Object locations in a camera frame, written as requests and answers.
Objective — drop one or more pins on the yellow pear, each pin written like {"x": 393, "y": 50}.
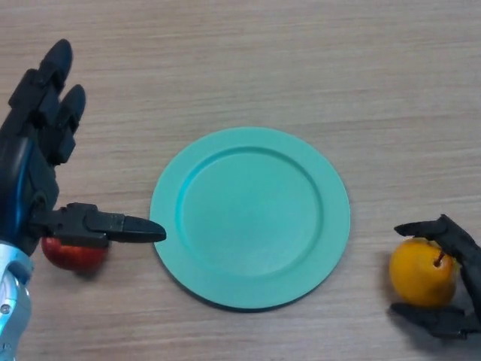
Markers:
{"x": 417, "y": 278}

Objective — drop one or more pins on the green round plate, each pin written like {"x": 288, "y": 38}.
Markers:
{"x": 248, "y": 222}

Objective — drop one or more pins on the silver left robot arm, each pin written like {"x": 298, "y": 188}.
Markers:
{"x": 11, "y": 304}

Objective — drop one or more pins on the red apple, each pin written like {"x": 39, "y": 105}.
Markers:
{"x": 75, "y": 257}

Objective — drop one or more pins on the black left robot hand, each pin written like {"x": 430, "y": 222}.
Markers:
{"x": 34, "y": 165}

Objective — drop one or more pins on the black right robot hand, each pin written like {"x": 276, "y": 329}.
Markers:
{"x": 460, "y": 240}

